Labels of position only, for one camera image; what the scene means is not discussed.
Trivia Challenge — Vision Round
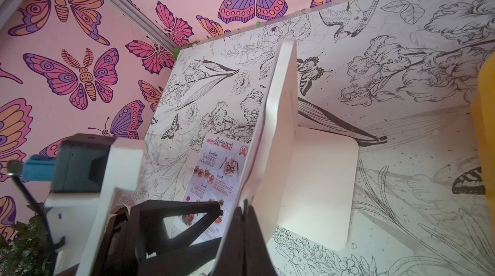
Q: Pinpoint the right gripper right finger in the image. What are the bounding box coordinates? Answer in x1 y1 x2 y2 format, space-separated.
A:
244 205 277 276

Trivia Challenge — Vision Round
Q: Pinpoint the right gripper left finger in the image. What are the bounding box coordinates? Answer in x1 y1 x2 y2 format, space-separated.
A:
210 206 246 276

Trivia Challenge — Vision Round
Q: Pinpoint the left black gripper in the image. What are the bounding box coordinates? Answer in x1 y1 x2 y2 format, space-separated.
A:
91 200 223 275

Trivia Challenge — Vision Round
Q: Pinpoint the special menu paper sheet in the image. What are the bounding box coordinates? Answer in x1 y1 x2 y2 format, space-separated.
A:
183 133 250 242

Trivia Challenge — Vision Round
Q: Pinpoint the clear acrylic menu holder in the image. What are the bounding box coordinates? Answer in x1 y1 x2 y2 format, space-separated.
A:
210 39 360 276

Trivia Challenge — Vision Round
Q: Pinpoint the potted green plant white pot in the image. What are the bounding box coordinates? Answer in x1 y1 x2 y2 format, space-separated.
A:
1 215 55 275

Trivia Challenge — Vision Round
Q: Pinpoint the yellow plastic tray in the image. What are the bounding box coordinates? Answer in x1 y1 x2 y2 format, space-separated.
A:
471 56 494 230

